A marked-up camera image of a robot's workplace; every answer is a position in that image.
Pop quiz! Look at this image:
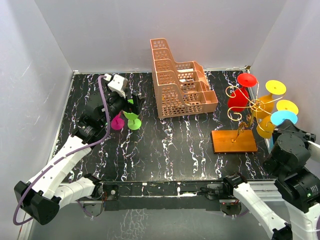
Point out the green plastic wine glass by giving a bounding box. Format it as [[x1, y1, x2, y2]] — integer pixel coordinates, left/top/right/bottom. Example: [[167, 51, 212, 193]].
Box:
[[123, 111, 142, 131]]

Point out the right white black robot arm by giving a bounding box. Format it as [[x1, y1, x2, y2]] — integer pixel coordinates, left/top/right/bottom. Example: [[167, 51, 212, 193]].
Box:
[[222, 119, 320, 240]]

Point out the black front mounting rail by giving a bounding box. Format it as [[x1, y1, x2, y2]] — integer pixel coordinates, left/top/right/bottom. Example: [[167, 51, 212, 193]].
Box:
[[102, 180, 223, 211]]

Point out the red plastic wine glass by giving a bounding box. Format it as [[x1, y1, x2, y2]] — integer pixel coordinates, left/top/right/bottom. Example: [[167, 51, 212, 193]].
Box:
[[227, 73, 258, 113]]

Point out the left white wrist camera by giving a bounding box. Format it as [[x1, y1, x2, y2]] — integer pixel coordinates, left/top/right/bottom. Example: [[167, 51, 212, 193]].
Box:
[[104, 73, 128, 99]]

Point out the yellow plastic wine glass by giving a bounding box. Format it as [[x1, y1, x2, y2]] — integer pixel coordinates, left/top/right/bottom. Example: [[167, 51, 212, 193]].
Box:
[[256, 99, 299, 139]]

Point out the peach plastic file organizer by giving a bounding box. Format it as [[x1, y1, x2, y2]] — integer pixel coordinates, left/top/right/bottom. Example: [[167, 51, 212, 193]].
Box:
[[150, 38, 218, 119]]

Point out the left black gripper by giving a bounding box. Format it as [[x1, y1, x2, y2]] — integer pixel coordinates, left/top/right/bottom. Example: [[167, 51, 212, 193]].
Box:
[[101, 88, 146, 127]]

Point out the magenta plastic wine glass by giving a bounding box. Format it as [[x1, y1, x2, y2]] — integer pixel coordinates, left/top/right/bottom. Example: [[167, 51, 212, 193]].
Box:
[[110, 111, 125, 131]]

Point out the gold wire wooden glass rack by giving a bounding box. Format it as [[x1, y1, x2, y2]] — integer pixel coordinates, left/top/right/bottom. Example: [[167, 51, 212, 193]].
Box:
[[210, 79, 287, 154]]

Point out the orange yellow wine glass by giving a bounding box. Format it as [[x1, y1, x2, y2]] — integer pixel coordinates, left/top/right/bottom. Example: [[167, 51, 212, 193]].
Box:
[[250, 79, 287, 120]]

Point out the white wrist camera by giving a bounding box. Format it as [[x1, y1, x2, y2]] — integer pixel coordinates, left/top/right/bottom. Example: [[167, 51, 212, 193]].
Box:
[[308, 141, 320, 161], [104, 73, 128, 99]]

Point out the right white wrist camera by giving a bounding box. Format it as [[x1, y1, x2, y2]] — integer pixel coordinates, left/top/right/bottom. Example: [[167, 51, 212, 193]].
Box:
[[308, 141, 320, 161]]

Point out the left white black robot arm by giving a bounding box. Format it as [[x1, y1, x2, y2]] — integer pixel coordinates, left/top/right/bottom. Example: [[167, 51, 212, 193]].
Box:
[[13, 89, 145, 226]]

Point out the blue plastic wine glass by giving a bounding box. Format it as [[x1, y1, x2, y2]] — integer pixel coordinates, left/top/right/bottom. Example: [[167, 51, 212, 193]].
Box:
[[268, 110, 298, 148]]

